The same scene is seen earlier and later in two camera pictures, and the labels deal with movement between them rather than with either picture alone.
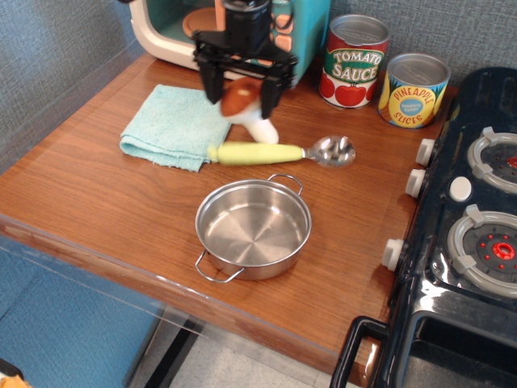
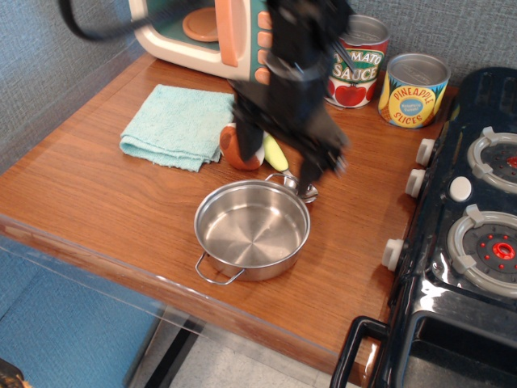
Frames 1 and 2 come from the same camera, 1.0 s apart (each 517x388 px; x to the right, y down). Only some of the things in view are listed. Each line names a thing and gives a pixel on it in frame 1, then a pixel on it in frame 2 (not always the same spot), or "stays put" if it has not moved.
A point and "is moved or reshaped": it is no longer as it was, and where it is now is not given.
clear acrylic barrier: (73, 317) stays put
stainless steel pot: (259, 226) stays put
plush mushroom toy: (241, 104) is moved or reshaped
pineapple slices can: (414, 90) stays put
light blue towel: (177, 126) stays put
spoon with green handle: (333, 151) is moved or reshaped
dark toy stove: (452, 318) stays put
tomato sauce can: (355, 53) stays put
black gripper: (244, 44) to (292, 107)
